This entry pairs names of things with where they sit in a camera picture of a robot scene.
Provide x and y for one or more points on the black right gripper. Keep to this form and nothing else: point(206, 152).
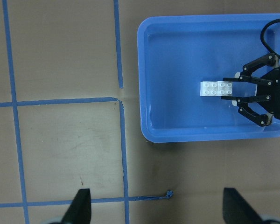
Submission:
point(268, 90)

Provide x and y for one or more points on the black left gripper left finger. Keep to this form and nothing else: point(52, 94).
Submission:
point(79, 211)

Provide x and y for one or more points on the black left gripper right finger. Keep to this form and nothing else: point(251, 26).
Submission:
point(236, 210)

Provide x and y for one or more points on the white block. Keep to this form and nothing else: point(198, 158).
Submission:
point(208, 89)

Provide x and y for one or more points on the blue plastic tray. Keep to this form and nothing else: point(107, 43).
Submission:
point(177, 53)

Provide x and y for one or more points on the brown paper table cover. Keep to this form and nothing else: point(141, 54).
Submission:
point(70, 119)

